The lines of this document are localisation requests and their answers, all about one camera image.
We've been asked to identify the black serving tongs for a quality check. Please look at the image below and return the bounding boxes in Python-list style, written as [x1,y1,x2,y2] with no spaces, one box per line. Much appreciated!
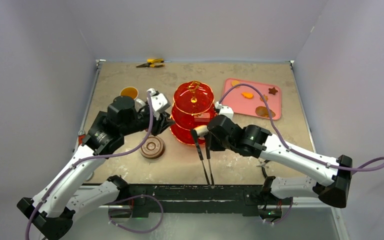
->
[190,128,215,189]

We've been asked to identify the yellow frosted donut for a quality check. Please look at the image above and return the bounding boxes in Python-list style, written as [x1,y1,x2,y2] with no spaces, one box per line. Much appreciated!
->
[193,125,209,138]

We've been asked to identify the pink layered cake slice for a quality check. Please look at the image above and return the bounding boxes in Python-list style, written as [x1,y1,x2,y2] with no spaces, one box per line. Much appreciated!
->
[196,111,215,121]

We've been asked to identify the pink serving tray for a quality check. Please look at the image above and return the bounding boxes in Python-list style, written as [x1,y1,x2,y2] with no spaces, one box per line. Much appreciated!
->
[222,78,282,120]

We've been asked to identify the red three-tier cake stand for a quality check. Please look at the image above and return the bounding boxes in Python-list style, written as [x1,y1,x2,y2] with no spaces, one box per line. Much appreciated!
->
[170,81,217,145]

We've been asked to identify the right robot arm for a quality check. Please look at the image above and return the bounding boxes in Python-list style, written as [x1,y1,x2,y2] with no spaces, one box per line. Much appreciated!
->
[207,115,353,208]

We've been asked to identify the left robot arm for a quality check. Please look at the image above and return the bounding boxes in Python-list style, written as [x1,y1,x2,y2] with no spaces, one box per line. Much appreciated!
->
[17,89,174,240]

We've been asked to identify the white mug with tea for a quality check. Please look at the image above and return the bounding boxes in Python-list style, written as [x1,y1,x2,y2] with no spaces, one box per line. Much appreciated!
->
[119,86,146,111]

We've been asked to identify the round brown wooden lid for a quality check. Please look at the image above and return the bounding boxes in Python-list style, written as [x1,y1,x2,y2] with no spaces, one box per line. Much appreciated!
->
[140,136,166,160]

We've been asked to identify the brown bread roll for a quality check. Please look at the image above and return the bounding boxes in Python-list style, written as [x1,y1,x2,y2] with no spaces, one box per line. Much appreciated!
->
[255,106,276,118]

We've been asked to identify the orange duck pastry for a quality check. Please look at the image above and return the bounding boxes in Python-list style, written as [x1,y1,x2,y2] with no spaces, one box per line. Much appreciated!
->
[241,92,254,99]

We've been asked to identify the round orange cookie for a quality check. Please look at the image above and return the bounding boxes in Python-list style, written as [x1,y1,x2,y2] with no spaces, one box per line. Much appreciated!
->
[230,80,241,88]

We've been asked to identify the flower-shaped orange cookie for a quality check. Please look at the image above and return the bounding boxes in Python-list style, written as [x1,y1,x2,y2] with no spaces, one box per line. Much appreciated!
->
[260,94,269,102]

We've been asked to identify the brown star cookie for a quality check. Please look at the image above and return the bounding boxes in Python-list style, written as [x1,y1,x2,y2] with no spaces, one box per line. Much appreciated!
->
[268,87,279,96]

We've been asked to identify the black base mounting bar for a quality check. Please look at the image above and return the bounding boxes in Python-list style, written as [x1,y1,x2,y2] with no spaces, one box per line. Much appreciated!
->
[96,183,294,219]

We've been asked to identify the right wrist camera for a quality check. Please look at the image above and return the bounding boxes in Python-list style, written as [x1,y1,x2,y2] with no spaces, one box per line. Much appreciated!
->
[214,101,234,120]

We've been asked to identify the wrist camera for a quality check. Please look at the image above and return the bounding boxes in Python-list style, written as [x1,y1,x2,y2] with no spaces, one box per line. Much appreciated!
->
[147,88,171,120]
[214,101,234,120]

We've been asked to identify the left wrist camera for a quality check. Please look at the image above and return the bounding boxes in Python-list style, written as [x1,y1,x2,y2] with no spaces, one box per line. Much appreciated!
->
[147,88,171,120]

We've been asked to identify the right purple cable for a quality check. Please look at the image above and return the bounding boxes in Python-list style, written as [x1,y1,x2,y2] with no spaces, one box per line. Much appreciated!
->
[218,82,384,227]

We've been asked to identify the black-handled pliers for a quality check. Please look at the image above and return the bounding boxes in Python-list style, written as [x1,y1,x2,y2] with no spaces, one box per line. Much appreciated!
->
[257,160,270,179]

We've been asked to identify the yellow-handled pliers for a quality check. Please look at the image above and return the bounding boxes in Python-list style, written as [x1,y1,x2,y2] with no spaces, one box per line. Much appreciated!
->
[136,58,165,68]

